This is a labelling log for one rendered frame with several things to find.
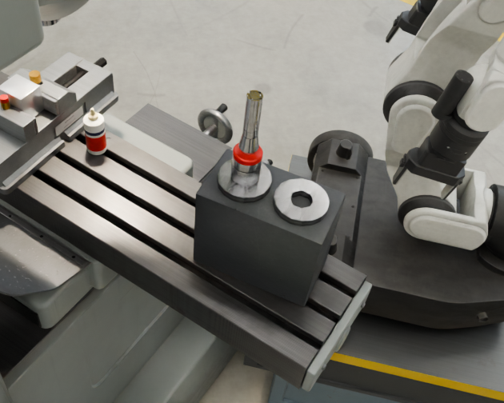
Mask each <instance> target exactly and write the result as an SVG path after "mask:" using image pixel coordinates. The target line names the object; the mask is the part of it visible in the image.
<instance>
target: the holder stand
mask: <svg viewBox="0 0 504 403"><path fill-rule="evenodd" d="M232 157H233V150H230V149H226V151H225V152H224V154H223V155H222V156H221V157H220V159H219V160H218V162H217V164H216V165H215V167H214V168H213V169H212V170H211V172H210V174H209V175H208V177H207V178H206V180H205V181H204V182H203V184H202V185H201V187H200V188H199V190H198V192H197V193H196V201H195V220H194V258H193V259H194V260H195V261H197V262H199V263H202V264H203V265H207V266H209V267H210V268H213V269H216V270H218V271H220V272H222V273H225V274H227V275H230V276H231V277H235V278H237V279H238V280H241V281H244V282H246V283H248V284H251V285H253V286H256V287H258V288H259V289H263V290H265V291H267V292H269V293H272V294H274V295H276V296H279V297H281V298H284V299H286V300H287V301H291V302H293V303H295V304H297V305H300V306H303V307H304V306H305V305H306V303H307V300H308V298H309V296H310V294H311V291H312V289H313V288H314V285H315V283H316V281H317V279H318V276H319V274H320V272H321V270H322V267H323V266H324V264H325V261H326V259H327V255H328V253H329V250H330V245H331V242H332V240H333V237H334V232H335V230H336V227H337V224H338V219H339V217H340V213H341V211H342V207H343V203H344V201H345V198H346V195H345V194H344V193H342V192H340V191H337V190H334V189H331V188H330V187H327V186H324V185H321V184H319V183H317V182H313V181H311V180H309V179H306V178H303V177H300V176H298V175H296V174H292V173H290V172H288V171H285V170H282V169H279V168H278V167H275V166H272V165H269V164H267V163H265V162H262V165H261V171H260V176H259V181H258V183H257V184H256V185H255V186H251V187H248V188H244V187H240V186H237V185H235V184H234V183H233V182H232V180H231V178H230V173H231V165H232Z"/></svg>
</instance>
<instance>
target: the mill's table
mask: <svg viewBox="0 0 504 403"><path fill-rule="evenodd" d="M8 77H9V75H8V74H5V73H3V72H2V71H0V85H1V84H2V83H4V82H6V81H7V78H8ZM105 131H106V146H107V149H106V152H105V153H103V154H100V155H93V154H90V153H89V152H88V151H87V147H86V137H85V130H83V131H82V132H81V133H80V134H79V135H78V136H77V137H76V138H75V139H74V140H72V141H71V142H70V141H68V140H66V139H63V141H64V142H65V147H64V148H63V149H62V150H60V151H59V152H58V153H57V154H55V155H54V156H53V157H52V158H51V159H50V160H49V161H48V162H47V163H46V164H44V165H43V166H42V167H41V168H40V169H38V170H37V171H36V172H35V173H34V174H32V175H31V176H30V177H29V178H27V179H26V180H25V181H24V182H23V183H22V184H21V185H20V186H19V187H18V188H16V189H15V190H14V191H13V192H12V193H10V194H1V193H0V199H2V200H3V201H4V202H6V203H8V204H9V205H12V206H13V207H14V208H15V209H17V210H19V211H21V212H22V213H24V214H25V215H26V216H28V217H30V218H32V219H33V220H35V221H36V222H37V223H39V224H41V225H43V226H44V227H46V228H47V229H49V230H50V231H52V232H53V233H55V234H57V235H58V236H59V237H61V238H63V239H64V240H66V241H68V242H69V243H70V244H72V245H74V246H75V247H77V248H79V249H80V250H81V251H83V252H84V253H87V254H88V255H90V256H91V257H92V258H94V259H96V260H97V261H99V262H101V263H102V264H103V265H105V266H107V267H108V268H110V269H112V270H113V271H114V272H116V273H118V274H119V275H121V276H122V277H124V278H125V279H127V280H128V281H130V282H132V283H134V284H135V285H136V286H138V287H139V288H141V289H143V290H145V291H146V292H147V293H149V294H150V295H152V296H154V297H156V298H157V299H158V300H159V301H162V302H163V303H165V304H166V305H168V306H169V307H171V308H172V309H174V310H176V311H177V312H179V313H180V314H182V315H183V316H185V317H187V318H188V319H190V320H191V321H193V322H194V323H196V324H197V325H200V326H201V327H202V328H203V329H205V330H207V331H209V332H210V333H212V334H213V335H214V336H216V337H218V338H220V339H221V340H223V341H224V342H225V343H227V344H229V345H231V346H232V347H234V348H235V349H237V350H238V351H240V352H241V353H243V354H245V355H246V356H248V357H249V358H251V359H252V360H254V361H256V362H257V363H259V364H260V365H262V366H263V367H265V368H267V369H268V370H269V371H271V372H272V373H275V374H276V375H278V376H279V377H280V378H282V379H284V380H285V381H287V382H289V383H290V384H292V385H293V386H295V387H296V388H298V389H300V388H301V387H302V388H303V389H304V390H305V391H307V392H309V391H310V390H311V388H312V387H313V385H314V383H315V382H316V380H317V379H318V377H319V376H320V374H321V372H322V371H324V369H325V368H326V364H327V363H328V361H329V360H330V359H331V357H332V355H333V354H334V352H338V351H339V350H340V348H341V347H342V344H343V343H344V341H345V339H346V338H347V336H348V334H349V332H350V327H351V325H352V324H353V322H354V320H355V318H356V317H357V316H358V314H359V312H360V311H361V309H363V308H364V306H365V304H366V299H367V297H368V295H369V293H370V290H371V288H372V284H370V283H369V282H368V281H365V280H366V275H365V274H364V273H361V272H359V271H357V270H356V269H354V268H352V267H351V266H349V265H347V264H345V263H344V262H342V261H339V260H338V259H337V258H335V257H332V256H331V255H329V254H328V255H327V259H326V261H325V264H324V266H323V267H322V270H321V272H320V274H319V276H318V279H317V281H316V283H315V285H314V288H313V289H312V291H311V294H310V296H309V298H308V300H307V303H306V305H305V306H304V307H303V306H300V305H297V304H295V303H293V302H291V301H287V300H286V299H284V298H281V297H279V296H276V295H274V294H272V293H269V292H267V291H265V290H263V289H259V288H258V287H256V286H253V285H251V284H248V283H246V282H244V281H241V280H238V279H237V278H235V277H231V276H230V275H227V274H225V273H222V272H220V271H218V270H216V269H213V268H210V267H209V266H207V265H203V264H202V263H199V262H197V261H195V260H194V259H193V258H194V220H195V201H196V193H197V192H198V190H199V188H200V187H201V185H202V183H201V182H198V181H196V180H195V179H193V178H191V177H190V176H188V175H186V174H184V173H183V172H181V171H179V170H176V169H175V168H174V167H172V166H170V165H168V164H166V163H165V162H163V161H161V160H159V159H157V158H156V157H154V156H152V155H150V154H148V153H147V152H145V151H143V150H141V149H139V148H138V147H136V146H134V145H132V144H130V143H129V142H127V141H125V140H123V139H122V138H120V137H118V136H116V135H115V134H112V133H111V132H109V131H108V130H105Z"/></svg>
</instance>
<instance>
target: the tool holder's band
mask: <svg viewBox="0 0 504 403"><path fill-rule="evenodd" d="M238 144H239V143H237V144H236V145H235V146H234V149H233V157H234V160H235V161H236V162H238V163H240V164H242V165H244V166H253V165H256V164H258V163H259V162H260V161H261V160H262V155H263V150H262V147H261V146H259V148H258V150H257V151H256V152H255V153H254V154H252V155H245V154H243V153H242V151H241V150H240V149H239V147H238Z"/></svg>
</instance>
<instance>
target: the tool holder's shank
mask: <svg viewBox="0 0 504 403"><path fill-rule="evenodd" d="M262 101H263V94H262V92H260V91H258V90H250V93H247V94H246V108H245V115H244V122H243V130H242V136H241V138H240V142H239V144H238V147H239V149H240V150H241V151H242V153H243V154H245V155H252V154H254V153H255V152H256V151H257V150H258V148H259V144H258V131H259V124H260V118H261V112H262Z"/></svg>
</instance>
